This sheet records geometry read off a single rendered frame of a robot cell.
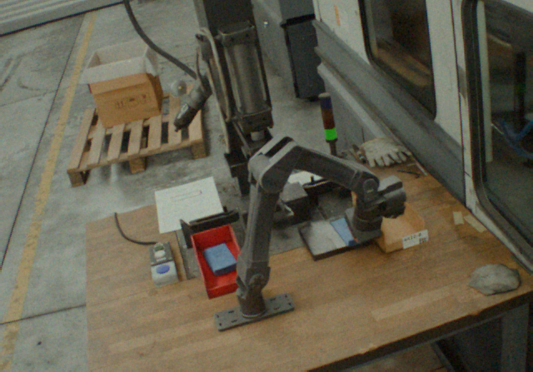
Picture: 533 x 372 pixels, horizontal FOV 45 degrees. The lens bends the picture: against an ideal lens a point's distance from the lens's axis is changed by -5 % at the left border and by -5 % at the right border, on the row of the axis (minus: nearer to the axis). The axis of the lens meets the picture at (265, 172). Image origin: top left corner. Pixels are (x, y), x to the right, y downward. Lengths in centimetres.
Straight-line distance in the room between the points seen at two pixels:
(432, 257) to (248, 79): 68
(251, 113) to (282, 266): 43
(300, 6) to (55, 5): 674
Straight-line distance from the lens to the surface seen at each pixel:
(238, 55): 180
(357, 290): 173
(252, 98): 184
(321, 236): 191
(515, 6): 152
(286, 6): 496
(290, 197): 200
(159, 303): 185
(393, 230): 192
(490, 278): 170
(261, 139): 191
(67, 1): 1114
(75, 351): 331
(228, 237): 200
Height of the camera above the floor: 196
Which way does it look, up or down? 27 degrees down
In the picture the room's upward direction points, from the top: 12 degrees counter-clockwise
